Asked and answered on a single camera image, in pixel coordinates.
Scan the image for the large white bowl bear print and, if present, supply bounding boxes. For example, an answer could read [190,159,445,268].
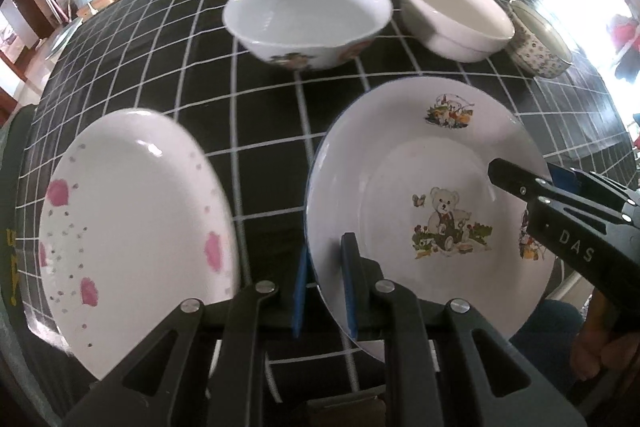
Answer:
[222,0,393,72]

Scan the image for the plain white bowl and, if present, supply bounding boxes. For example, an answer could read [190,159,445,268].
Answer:
[399,0,515,63]

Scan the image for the small floral patterned bowl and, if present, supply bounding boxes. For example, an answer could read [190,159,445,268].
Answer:
[506,0,573,79]

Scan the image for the white plate teddy bear print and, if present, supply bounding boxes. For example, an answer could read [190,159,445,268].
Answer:
[305,77,554,337]

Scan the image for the white plate pink flowers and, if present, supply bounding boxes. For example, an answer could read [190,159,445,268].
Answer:
[38,108,240,378]

